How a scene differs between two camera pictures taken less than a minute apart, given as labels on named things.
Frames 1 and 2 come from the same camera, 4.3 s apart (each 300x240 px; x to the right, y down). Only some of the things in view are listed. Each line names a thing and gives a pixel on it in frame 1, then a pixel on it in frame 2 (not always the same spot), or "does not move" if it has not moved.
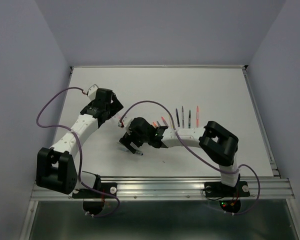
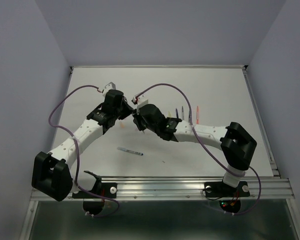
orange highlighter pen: x=197 y=117 does not move
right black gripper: x=127 y=138 -> x=137 y=119
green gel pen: x=189 y=119 does not move
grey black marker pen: x=183 y=117 does not move
